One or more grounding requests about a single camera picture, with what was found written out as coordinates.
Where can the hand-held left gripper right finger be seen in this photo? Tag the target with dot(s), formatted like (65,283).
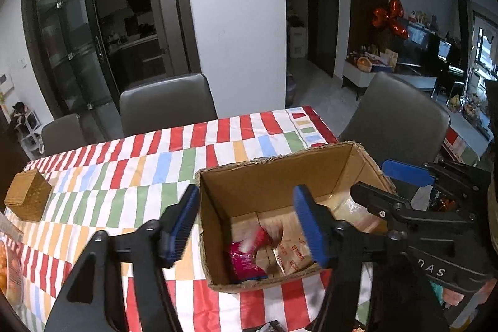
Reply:
(311,227)

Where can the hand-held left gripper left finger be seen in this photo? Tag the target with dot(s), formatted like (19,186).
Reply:
(179,227)

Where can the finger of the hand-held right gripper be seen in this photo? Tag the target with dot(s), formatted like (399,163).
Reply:
(381,201)
(408,172)

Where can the brown snack packet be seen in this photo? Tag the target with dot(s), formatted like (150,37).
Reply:
(290,256)

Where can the brown cardboard box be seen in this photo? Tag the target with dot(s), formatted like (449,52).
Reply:
(249,192)

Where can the pink snack packet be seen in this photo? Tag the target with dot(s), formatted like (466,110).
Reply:
(245,258)

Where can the clear plastic food bag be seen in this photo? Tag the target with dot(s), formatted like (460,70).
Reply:
(350,211)

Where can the grey chair with rounded back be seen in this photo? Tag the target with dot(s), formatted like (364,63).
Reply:
(393,114)

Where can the striped colourful tablecloth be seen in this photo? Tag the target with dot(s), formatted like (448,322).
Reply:
(136,176)

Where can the cluttered coffee table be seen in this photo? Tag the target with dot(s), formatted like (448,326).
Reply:
(469,129)

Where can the dark snack packet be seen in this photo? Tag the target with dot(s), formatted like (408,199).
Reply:
(272,327)

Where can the black piano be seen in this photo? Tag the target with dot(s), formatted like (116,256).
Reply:
(424,52)

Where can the wide grey dining chair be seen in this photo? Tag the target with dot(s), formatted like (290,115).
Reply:
(167,102)

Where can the small grey dining chair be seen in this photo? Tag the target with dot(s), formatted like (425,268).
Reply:
(64,135)

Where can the red foil balloons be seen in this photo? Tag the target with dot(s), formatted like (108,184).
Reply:
(391,19)

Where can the woven wicker box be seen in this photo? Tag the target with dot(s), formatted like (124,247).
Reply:
(27,196)

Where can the white cardboard box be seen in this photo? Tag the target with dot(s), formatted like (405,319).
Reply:
(298,42)

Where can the white small shelf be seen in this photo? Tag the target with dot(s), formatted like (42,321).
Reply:
(29,137)

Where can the bowl of oranges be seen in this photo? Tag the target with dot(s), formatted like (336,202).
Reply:
(7,269)

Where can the glass sliding door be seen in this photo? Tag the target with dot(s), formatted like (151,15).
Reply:
(66,36)

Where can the white wall panel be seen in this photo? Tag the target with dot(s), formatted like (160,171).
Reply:
(6,81)

